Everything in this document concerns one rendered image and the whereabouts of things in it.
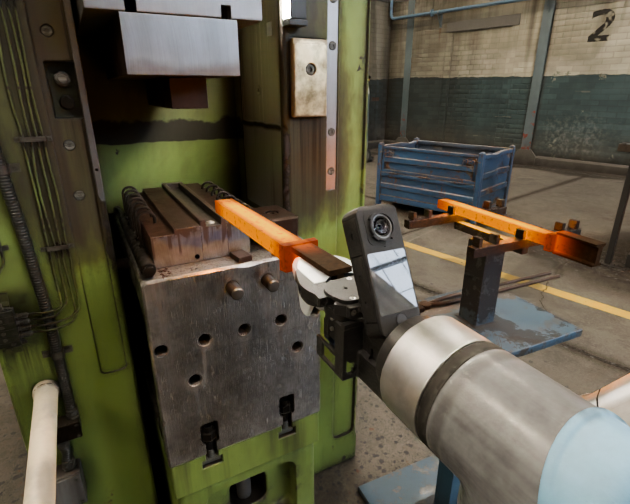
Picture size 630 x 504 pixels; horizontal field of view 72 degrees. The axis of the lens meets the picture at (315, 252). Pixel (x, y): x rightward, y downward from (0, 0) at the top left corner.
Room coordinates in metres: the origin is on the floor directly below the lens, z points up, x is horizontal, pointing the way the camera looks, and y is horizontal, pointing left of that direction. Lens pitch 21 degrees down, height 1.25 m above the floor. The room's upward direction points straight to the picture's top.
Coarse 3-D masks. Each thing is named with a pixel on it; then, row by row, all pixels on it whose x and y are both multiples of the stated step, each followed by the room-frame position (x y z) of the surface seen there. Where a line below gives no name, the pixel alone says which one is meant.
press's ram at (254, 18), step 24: (72, 0) 1.05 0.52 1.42; (96, 0) 0.77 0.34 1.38; (120, 0) 0.79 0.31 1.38; (144, 0) 0.80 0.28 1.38; (168, 0) 0.82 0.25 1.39; (192, 0) 0.84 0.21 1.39; (216, 0) 0.86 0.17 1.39; (240, 0) 0.88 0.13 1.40; (96, 24) 0.94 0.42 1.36; (240, 24) 0.94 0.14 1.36
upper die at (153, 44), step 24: (120, 24) 0.78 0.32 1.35; (144, 24) 0.80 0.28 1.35; (168, 24) 0.82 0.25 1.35; (192, 24) 0.84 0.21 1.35; (216, 24) 0.86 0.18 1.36; (120, 48) 0.82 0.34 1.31; (144, 48) 0.80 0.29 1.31; (168, 48) 0.82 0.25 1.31; (192, 48) 0.84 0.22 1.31; (216, 48) 0.86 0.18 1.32; (120, 72) 0.87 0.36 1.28; (144, 72) 0.80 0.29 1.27; (168, 72) 0.82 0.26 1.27; (192, 72) 0.84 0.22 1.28; (216, 72) 0.86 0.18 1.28
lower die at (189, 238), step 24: (144, 192) 1.14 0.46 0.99; (168, 192) 1.11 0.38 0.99; (192, 192) 1.09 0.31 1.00; (144, 216) 0.93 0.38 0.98; (168, 216) 0.90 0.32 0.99; (192, 216) 0.89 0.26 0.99; (144, 240) 0.88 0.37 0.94; (168, 240) 0.80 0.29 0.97; (192, 240) 0.82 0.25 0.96; (216, 240) 0.84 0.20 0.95; (240, 240) 0.87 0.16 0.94; (168, 264) 0.80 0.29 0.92
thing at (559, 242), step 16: (464, 208) 1.02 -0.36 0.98; (496, 224) 0.92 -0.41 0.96; (512, 224) 0.89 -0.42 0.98; (528, 224) 0.88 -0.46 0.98; (544, 240) 0.81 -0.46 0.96; (560, 240) 0.79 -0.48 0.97; (576, 240) 0.76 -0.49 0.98; (592, 240) 0.75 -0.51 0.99; (576, 256) 0.76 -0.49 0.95; (592, 256) 0.73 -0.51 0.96
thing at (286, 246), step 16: (224, 208) 0.71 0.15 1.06; (240, 208) 0.70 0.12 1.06; (240, 224) 0.64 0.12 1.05; (256, 224) 0.60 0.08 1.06; (272, 224) 0.60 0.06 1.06; (256, 240) 0.58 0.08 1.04; (272, 240) 0.53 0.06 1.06; (288, 240) 0.52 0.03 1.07; (304, 240) 0.50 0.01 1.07; (288, 256) 0.48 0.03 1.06; (304, 256) 0.45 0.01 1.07; (320, 256) 0.45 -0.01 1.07; (336, 272) 0.41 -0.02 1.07
